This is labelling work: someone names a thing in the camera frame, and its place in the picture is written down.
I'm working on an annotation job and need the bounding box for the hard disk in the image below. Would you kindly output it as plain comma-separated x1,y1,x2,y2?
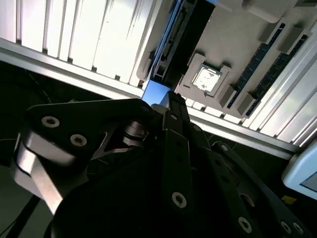
141,0,216,106

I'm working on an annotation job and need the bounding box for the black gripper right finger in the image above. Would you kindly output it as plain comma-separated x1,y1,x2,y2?
177,93,317,238

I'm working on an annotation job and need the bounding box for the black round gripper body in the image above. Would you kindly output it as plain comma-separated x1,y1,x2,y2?
51,137,239,238

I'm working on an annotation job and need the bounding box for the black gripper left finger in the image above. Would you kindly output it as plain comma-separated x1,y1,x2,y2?
9,91,196,214

